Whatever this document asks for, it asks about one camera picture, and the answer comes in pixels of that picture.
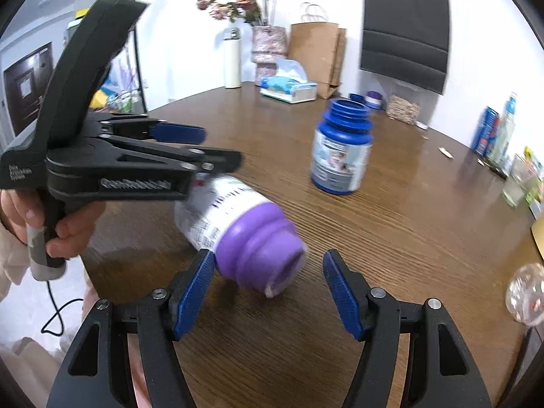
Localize clear jar of grains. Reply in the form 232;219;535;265
386;95;421;125

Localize clear drinking glass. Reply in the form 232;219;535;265
501;155;530;207

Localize white thermos bottle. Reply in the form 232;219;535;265
221;27;242;89

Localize black paper bag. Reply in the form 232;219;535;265
360;0;450;95

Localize dark wooden door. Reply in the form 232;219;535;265
4;42;53;135

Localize brown paper bag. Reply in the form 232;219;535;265
288;3;347;100

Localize blue red soda can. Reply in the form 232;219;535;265
470;107;500;157

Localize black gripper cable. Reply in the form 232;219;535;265
40;279;85;337

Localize blue bottle with white label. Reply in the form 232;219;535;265
311;99;373;195

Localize small purple white jar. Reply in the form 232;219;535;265
364;90;384;109

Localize clear glass bottle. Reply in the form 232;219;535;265
489;93;517;167

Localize purple bottle with white label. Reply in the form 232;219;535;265
174;175;308;299

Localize snack packets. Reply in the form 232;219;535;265
524;147;543;219

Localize clear patterned glass cup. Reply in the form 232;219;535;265
505;262;544;327

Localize blue bottle cap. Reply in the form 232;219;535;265
348;93;365;104

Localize pink speckled vase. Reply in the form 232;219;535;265
251;26;288;87

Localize person's left hand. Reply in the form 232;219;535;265
1;190;105;259

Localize rack with colourful items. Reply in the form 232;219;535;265
89;46;144;114

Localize tissue box with blue pack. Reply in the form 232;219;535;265
260;58;317;104

